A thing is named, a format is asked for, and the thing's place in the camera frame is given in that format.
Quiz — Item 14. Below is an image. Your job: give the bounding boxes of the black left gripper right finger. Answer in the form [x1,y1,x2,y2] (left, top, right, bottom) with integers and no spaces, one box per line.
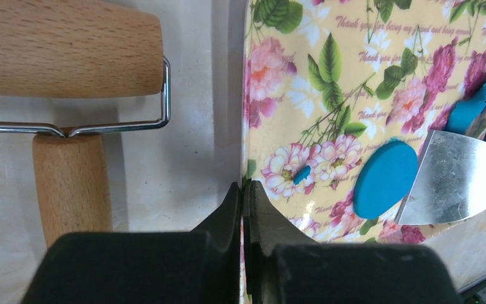
[242,180,461,303]

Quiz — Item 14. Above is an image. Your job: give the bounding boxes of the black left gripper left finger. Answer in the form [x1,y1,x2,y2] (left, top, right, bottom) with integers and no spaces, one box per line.
[22,182,241,303]

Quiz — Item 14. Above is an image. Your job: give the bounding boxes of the blue dough piece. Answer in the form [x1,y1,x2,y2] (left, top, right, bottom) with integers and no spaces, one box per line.
[352,141,418,219]

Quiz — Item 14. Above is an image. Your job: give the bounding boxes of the metal scraper wooden handle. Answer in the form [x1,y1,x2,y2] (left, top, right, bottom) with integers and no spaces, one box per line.
[395,130,486,225]

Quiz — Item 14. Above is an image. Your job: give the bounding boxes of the wooden double-ended roller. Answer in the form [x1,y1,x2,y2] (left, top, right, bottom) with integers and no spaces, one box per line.
[0,1,171,246]

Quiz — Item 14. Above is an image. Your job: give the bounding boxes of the tiny blue dough crumb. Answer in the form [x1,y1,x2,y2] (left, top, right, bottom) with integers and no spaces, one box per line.
[293,165,312,186]

